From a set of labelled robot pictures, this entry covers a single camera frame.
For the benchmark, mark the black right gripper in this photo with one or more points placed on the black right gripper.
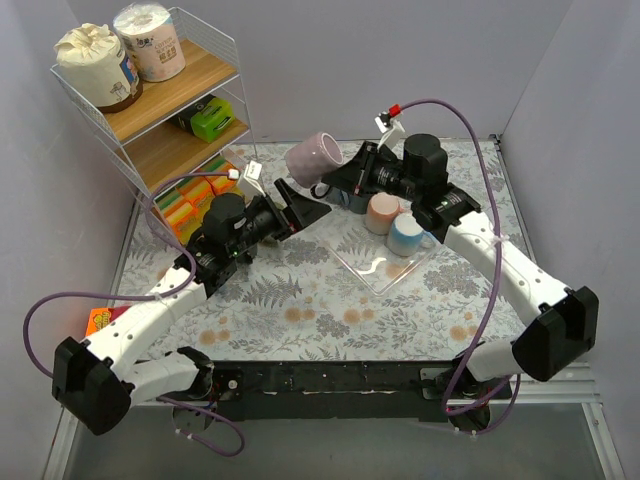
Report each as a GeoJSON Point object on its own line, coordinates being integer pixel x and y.
{"type": "Point", "coordinates": [360, 167]}

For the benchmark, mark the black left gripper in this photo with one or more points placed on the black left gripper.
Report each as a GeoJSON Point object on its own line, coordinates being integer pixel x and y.
{"type": "Point", "coordinates": [283, 216]}

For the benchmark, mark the mauve pink mug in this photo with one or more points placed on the mauve pink mug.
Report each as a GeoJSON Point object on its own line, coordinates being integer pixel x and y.
{"type": "Point", "coordinates": [310, 160]}

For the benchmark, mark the peach pink mug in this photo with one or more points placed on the peach pink mug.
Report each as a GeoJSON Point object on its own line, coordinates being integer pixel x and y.
{"type": "Point", "coordinates": [381, 211]}

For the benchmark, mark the blue white mug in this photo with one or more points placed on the blue white mug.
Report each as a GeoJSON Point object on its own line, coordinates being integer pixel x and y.
{"type": "Point", "coordinates": [406, 237]}

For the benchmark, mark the green mug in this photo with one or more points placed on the green mug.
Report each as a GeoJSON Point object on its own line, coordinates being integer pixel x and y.
{"type": "Point", "coordinates": [269, 241]}

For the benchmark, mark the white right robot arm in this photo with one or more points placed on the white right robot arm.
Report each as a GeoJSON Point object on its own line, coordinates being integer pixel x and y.
{"type": "Point", "coordinates": [560, 322]}

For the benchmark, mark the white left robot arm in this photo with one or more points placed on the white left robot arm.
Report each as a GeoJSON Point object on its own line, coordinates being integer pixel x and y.
{"type": "Point", "coordinates": [100, 378]}

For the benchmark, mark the teal grey mug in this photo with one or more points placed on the teal grey mug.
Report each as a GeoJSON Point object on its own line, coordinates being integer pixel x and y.
{"type": "Point", "coordinates": [354, 203]}

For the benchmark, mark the clear acrylic tray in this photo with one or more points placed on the clear acrylic tray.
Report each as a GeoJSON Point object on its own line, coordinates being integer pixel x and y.
{"type": "Point", "coordinates": [366, 255]}

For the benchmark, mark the floral table mat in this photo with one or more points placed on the floral table mat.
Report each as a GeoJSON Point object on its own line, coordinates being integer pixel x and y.
{"type": "Point", "coordinates": [296, 302]}

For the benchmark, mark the colourful sponge packs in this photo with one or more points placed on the colourful sponge packs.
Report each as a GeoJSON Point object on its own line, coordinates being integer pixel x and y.
{"type": "Point", "coordinates": [183, 207]}

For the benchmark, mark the green tissue box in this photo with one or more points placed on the green tissue box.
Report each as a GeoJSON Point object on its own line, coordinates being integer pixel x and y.
{"type": "Point", "coordinates": [206, 118]}

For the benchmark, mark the orange pink candy box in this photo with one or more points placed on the orange pink candy box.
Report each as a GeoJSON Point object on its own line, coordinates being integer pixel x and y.
{"type": "Point", "coordinates": [101, 317]}

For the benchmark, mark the white toilet paper pack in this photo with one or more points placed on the white toilet paper pack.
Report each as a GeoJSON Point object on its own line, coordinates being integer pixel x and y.
{"type": "Point", "coordinates": [148, 33]}

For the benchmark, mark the cream toilet paper roll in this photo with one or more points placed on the cream toilet paper roll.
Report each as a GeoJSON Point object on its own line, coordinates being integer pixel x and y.
{"type": "Point", "coordinates": [92, 59]}

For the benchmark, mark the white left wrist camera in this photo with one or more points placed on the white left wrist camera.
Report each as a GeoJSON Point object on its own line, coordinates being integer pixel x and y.
{"type": "Point", "coordinates": [249, 183]}

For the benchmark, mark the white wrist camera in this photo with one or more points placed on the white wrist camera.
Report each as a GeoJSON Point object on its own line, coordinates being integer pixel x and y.
{"type": "Point", "coordinates": [391, 128]}
{"type": "Point", "coordinates": [249, 183]}

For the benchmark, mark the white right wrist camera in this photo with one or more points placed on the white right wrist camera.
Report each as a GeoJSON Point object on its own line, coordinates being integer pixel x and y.
{"type": "Point", "coordinates": [391, 128]}

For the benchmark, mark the white wire wooden shelf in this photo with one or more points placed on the white wire wooden shelf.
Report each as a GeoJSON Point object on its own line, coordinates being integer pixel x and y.
{"type": "Point", "coordinates": [141, 142]}

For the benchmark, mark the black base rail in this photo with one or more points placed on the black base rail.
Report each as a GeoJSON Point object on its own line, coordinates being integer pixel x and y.
{"type": "Point", "coordinates": [277, 390]}

